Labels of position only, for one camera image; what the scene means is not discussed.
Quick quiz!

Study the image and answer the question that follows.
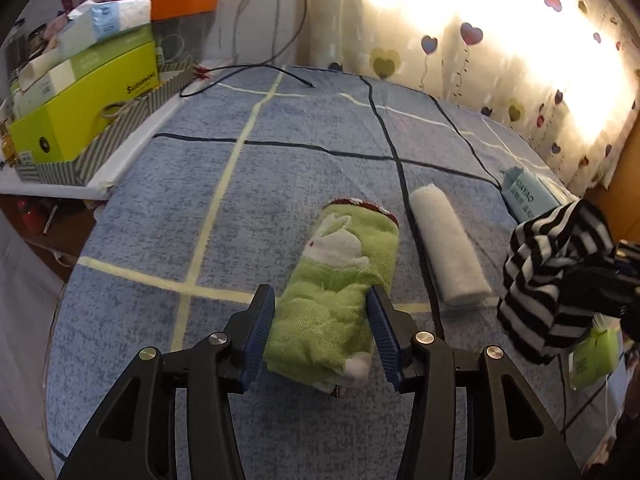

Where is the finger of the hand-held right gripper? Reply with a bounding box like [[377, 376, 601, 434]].
[[562, 260, 640, 318]]

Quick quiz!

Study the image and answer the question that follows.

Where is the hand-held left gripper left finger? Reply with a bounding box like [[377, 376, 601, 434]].
[[57, 284, 277, 480]]

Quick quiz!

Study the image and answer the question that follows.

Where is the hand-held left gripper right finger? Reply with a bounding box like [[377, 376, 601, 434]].
[[366, 285, 583, 480]]

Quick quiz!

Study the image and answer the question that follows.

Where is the black white striped cloth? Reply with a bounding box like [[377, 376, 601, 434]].
[[496, 199, 621, 366]]

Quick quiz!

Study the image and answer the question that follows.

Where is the green towel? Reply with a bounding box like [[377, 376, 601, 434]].
[[262, 196, 401, 400]]

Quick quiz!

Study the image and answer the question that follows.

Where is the white towel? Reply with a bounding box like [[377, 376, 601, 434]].
[[410, 184, 493, 307]]

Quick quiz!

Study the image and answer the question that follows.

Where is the green plastic jar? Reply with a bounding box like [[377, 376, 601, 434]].
[[569, 327, 623, 392]]

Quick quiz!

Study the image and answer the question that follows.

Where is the wooden wardrobe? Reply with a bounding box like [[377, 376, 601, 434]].
[[582, 105, 640, 246]]

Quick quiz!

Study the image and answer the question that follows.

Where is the light blue wet wipes pack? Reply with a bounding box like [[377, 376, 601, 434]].
[[497, 166, 581, 223]]

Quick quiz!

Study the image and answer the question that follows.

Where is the blue plaid blanket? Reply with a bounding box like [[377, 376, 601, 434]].
[[45, 65, 631, 476]]

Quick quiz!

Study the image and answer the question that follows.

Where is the white ledge board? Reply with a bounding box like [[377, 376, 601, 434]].
[[0, 92, 188, 203]]

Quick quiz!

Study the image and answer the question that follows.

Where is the grey striped box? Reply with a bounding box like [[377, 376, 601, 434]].
[[14, 60, 197, 187]]

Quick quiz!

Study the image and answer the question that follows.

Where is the heart print curtain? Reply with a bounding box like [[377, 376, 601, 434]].
[[305, 0, 640, 196]]

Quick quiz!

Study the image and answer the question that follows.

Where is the lime green box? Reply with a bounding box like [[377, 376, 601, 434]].
[[9, 41, 162, 165]]

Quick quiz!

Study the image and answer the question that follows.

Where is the clear storage box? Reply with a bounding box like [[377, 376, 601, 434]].
[[152, 5, 223, 81]]

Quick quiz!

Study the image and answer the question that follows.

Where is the olive green white box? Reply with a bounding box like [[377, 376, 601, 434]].
[[17, 24, 157, 106]]

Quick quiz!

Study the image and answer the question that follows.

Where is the blue white tissue pack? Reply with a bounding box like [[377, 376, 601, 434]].
[[57, 0, 153, 47]]

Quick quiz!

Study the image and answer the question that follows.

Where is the black cable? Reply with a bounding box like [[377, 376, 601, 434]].
[[179, 62, 316, 100]]

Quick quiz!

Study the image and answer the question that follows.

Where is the white cable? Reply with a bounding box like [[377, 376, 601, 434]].
[[235, 0, 313, 63]]

